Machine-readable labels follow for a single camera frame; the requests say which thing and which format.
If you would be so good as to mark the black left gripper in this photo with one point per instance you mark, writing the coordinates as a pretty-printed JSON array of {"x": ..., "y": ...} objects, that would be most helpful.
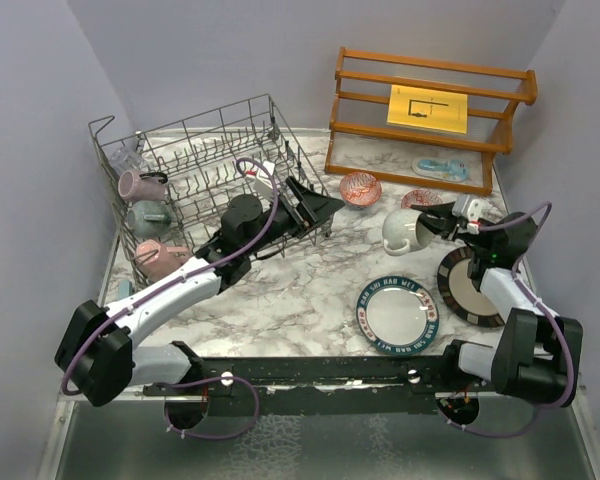
[{"x": 312, "y": 208}]

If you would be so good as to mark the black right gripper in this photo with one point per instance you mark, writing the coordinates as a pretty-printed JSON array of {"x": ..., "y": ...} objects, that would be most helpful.
[{"x": 439, "y": 218}]

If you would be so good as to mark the white speckled mug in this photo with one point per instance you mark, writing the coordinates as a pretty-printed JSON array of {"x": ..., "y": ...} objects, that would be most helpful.
[{"x": 403, "y": 232}]

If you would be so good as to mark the grey-green ceramic mug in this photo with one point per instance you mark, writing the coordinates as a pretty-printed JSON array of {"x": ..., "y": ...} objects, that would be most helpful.
[{"x": 149, "y": 219}]

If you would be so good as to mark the purple glass mug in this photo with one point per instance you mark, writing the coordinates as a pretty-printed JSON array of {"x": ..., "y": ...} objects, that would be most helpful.
[{"x": 136, "y": 185}]

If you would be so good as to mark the pink mug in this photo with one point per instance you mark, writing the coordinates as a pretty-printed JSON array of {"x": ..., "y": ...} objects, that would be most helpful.
[{"x": 157, "y": 260}]

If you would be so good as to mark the clear octagonal glass tumbler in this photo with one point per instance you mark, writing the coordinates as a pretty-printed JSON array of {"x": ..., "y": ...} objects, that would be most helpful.
[{"x": 125, "y": 158}]

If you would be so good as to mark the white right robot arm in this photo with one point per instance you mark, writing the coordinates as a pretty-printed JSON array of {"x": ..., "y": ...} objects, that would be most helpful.
[{"x": 538, "y": 353}]

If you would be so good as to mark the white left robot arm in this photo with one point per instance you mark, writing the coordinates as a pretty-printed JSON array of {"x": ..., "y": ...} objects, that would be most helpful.
[{"x": 101, "y": 352}]

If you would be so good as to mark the wooden shelf rack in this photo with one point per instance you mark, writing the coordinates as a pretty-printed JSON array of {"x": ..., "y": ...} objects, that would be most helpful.
[{"x": 490, "y": 113}]

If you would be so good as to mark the red patterned bowl far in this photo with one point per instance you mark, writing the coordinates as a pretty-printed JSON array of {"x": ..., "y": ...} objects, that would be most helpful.
[{"x": 420, "y": 197}]

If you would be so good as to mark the red patterned bowl near mug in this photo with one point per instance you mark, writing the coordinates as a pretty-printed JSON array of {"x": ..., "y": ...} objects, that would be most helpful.
[{"x": 360, "y": 189}]

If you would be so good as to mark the dark rimmed beige plate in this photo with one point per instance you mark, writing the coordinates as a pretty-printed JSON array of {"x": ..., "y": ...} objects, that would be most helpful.
[{"x": 460, "y": 295}]

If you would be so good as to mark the green rimmed white plate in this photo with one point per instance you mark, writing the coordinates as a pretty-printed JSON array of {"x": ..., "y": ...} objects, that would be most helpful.
[{"x": 397, "y": 315}]

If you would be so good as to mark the yellow book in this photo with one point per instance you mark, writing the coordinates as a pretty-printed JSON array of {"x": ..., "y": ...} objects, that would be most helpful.
[{"x": 428, "y": 109}]

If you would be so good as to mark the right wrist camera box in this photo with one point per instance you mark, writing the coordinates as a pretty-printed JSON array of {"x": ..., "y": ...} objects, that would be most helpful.
[{"x": 468, "y": 209}]

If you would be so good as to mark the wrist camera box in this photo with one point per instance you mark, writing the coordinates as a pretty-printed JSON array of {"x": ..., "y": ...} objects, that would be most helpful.
[
  {"x": 468, "y": 209},
  {"x": 259, "y": 179}
]

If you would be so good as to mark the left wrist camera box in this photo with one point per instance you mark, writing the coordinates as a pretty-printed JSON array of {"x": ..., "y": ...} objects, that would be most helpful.
[{"x": 259, "y": 179}]

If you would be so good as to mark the grey wire dish rack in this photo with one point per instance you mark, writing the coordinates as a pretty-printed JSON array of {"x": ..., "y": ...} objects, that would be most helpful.
[{"x": 198, "y": 155}]

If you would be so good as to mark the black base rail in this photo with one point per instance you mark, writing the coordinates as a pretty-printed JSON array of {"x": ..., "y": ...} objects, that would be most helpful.
[{"x": 343, "y": 385}]

